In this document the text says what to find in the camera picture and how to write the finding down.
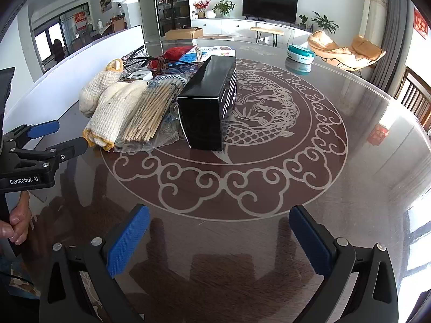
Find wooden dining chair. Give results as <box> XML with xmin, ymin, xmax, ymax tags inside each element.
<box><xmin>394</xmin><ymin>66</ymin><xmax>431</xmax><ymax>132</ymax></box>

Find cream curtain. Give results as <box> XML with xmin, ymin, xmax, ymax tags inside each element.
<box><xmin>359</xmin><ymin>0</ymin><xmax>388</xmax><ymax>46</ymax></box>

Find bushy green potted plant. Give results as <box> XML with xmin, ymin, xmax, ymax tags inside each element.
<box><xmin>214</xmin><ymin>0</ymin><xmax>236</xmax><ymax>18</ymax></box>

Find blue white medicine box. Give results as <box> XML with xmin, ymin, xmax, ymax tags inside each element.
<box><xmin>183</xmin><ymin>45</ymin><xmax>235</xmax><ymax>63</ymax></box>

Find person's left hand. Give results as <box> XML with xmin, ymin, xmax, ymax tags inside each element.
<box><xmin>0</xmin><ymin>193</ymin><xmax>32</xmax><ymax>245</ymax></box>

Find large white panel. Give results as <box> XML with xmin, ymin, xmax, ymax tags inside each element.
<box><xmin>0</xmin><ymin>25</ymin><xmax>146</xmax><ymax>132</ymax></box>

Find red flowers in vase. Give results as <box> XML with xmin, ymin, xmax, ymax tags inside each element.
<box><xmin>193</xmin><ymin>0</ymin><xmax>211</xmax><ymax>19</ymax></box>

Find teal round tin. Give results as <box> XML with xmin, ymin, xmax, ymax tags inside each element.
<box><xmin>287</xmin><ymin>44</ymin><xmax>316</xmax><ymax>64</ymax></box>

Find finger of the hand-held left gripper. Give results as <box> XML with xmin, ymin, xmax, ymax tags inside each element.
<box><xmin>10</xmin><ymin>136</ymin><xmax>89</xmax><ymax>168</ymax></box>
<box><xmin>13</xmin><ymin>120</ymin><xmax>60</xmax><ymax>141</ymax></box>

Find grey curtain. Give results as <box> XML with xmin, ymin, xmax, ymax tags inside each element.
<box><xmin>370</xmin><ymin>0</ymin><xmax>409</xmax><ymax>93</ymax></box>

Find black cardboard box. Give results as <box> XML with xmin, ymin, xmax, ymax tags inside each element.
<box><xmin>177</xmin><ymin>55</ymin><xmax>238</xmax><ymax>151</ymax></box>

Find packet of cotton swabs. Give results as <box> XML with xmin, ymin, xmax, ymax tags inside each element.
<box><xmin>113</xmin><ymin>74</ymin><xmax>189</xmax><ymax>153</ymax></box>

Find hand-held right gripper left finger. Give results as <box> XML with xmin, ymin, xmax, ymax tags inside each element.
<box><xmin>39</xmin><ymin>204</ymin><xmax>151</xmax><ymax>323</ymax></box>

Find glass display cabinet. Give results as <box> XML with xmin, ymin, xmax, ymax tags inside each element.
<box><xmin>152</xmin><ymin>0</ymin><xmax>192</xmax><ymax>37</ymax></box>

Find red pouch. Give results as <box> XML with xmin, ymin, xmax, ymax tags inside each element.
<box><xmin>148</xmin><ymin>48</ymin><xmax>192</xmax><ymax>71</ymax></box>

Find large leafy potted plant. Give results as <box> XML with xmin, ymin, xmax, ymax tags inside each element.
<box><xmin>311</xmin><ymin>11</ymin><xmax>339</xmax><ymax>34</ymax></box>

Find black television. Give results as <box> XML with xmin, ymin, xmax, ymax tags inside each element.
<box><xmin>242</xmin><ymin>0</ymin><xmax>298</xmax><ymax>21</ymax></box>

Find white television cabinet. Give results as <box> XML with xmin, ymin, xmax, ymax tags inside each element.
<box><xmin>192</xmin><ymin>17</ymin><xmax>324</xmax><ymax>46</ymax></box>

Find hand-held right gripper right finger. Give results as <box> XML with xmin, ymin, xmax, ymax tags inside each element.
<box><xmin>289</xmin><ymin>205</ymin><xmax>399</xmax><ymax>323</ymax></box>

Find wooden bench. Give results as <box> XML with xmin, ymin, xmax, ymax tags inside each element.
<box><xmin>250</xmin><ymin>26</ymin><xmax>285</xmax><ymax>46</ymax></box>

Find red wall hanging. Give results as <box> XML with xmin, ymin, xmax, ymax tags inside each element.
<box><xmin>413</xmin><ymin>8</ymin><xmax>429</xmax><ymax>37</ymax></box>

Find orange lounge chair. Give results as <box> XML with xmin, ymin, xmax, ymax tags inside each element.
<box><xmin>307</xmin><ymin>30</ymin><xmax>387</xmax><ymax>75</ymax></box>

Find white cotton glove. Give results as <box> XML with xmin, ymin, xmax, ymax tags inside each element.
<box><xmin>78</xmin><ymin>58</ymin><xmax>124</xmax><ymax>118</ymax></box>
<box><xmin>82</xmin><ymin>80</ymin><xmax>149</xmax><ymax>152</ymax></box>

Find black frame glasses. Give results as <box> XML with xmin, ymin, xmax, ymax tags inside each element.
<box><xmin>148</xmin><ymin>57</ymin><xmax>204</xmax><ymax>75</ymax></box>

